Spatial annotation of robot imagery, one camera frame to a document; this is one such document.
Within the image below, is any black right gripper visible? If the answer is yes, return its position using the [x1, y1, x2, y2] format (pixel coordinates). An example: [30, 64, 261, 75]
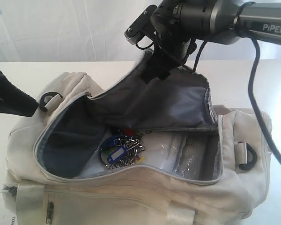
[140, 29, 197, 84]

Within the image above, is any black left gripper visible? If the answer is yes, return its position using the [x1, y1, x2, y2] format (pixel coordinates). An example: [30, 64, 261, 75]
[0, 71, 38, 117]

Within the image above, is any colourful key tag bunch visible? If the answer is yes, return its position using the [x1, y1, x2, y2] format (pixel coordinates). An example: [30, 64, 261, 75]
[98, 127, 146, 170]

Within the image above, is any beige fabric duffel bag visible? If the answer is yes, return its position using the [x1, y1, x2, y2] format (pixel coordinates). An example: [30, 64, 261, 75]
[2, 51, 271, 225]

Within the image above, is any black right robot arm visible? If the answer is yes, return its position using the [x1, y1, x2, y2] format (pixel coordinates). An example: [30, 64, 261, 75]
[141, 0, 281, 83]

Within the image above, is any white backdrop curtain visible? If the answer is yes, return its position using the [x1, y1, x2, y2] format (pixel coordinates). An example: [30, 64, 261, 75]
[0, 0, 281, 64]

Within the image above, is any clear plastic pouch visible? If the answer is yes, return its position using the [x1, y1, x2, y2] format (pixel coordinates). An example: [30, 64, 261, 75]
[141, 132, 219, 180]

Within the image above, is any white paper tag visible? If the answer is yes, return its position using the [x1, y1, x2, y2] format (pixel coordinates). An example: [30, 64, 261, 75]
[4, 210, 18, 225]

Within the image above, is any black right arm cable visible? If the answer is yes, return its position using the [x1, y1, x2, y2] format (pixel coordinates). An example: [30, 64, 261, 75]
[192, 39, 281, 176]

